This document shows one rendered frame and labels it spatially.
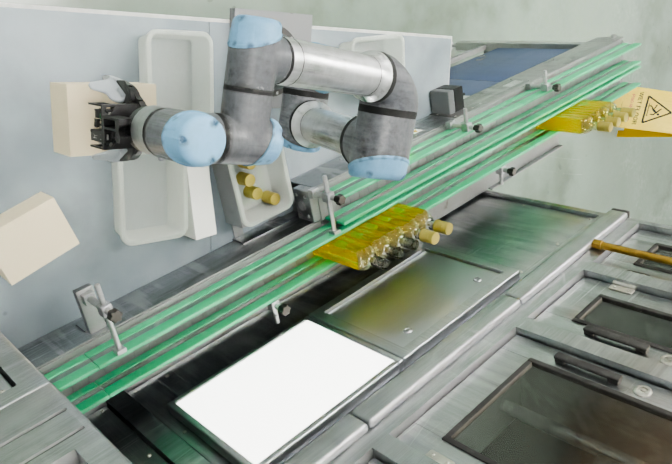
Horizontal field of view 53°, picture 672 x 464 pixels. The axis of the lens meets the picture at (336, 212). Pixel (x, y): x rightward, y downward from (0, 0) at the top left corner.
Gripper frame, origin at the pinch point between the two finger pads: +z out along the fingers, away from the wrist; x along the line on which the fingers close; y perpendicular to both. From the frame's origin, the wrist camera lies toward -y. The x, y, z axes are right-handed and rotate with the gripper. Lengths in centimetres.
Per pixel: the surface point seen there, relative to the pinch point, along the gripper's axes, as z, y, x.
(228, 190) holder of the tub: 30, -44, 23
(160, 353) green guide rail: 18, -18, 56
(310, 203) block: 22, -65, 27
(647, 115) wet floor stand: 84, -411, 19
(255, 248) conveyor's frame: 25, -49, 38
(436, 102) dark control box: 33, -129, 2
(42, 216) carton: 27.7, 3.4, 22.8
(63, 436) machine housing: -29, 21, 40
